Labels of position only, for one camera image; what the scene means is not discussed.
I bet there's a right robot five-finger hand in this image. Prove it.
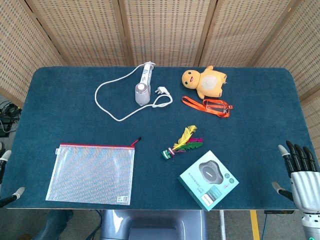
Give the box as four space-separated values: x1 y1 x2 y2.
271 140 320 214

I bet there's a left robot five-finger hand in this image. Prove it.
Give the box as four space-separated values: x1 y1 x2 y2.
0 149 26 209

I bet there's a mesh zipper pouch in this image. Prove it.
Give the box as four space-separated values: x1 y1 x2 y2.
45 136 143 206

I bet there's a blue felt table cover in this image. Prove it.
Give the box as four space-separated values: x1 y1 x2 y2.
0 66 316 211

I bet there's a white table leg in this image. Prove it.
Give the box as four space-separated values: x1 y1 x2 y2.
218 210 227 240

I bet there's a teal speaker product box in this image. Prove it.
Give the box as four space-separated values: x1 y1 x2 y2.
177 149 240 212

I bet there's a colourful feather shuttlecock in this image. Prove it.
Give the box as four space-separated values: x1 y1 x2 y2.
161 125 205 161

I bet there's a yellow plush duck toy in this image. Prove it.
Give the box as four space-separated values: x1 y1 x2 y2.
181 65 228 99

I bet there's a white handheld steamer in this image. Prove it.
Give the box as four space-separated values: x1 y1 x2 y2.
134 61 156 106

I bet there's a grey robot torso base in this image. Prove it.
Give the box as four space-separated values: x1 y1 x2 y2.
99 209 208 240

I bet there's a woven rattan folding screen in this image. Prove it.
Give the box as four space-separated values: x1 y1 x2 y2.
0 0 320 151

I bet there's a black floor cables bundle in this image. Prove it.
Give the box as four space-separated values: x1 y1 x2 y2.
0 99 22 137

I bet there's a white power cord with plug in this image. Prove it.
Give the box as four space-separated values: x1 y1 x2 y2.
94 63 174 123

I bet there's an orange lanyard with badge holder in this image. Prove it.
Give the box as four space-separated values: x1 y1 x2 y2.
181 95 235 118

